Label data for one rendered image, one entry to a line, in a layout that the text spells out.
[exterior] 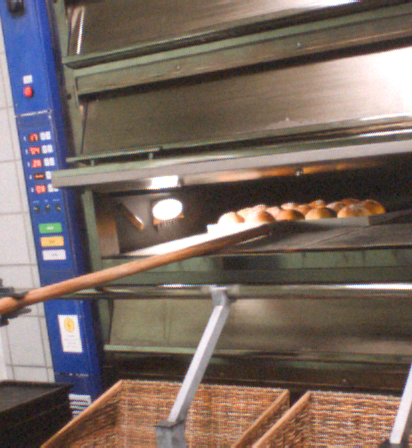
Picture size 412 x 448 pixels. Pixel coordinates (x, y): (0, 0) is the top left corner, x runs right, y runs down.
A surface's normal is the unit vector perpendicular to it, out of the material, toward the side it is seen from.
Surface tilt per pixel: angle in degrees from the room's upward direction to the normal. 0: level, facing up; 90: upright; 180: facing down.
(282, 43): 90
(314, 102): 70
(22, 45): 90
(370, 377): 90
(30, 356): 90
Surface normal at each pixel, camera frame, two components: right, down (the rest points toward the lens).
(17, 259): -0.62, 0.15
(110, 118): -0.62, -0.19
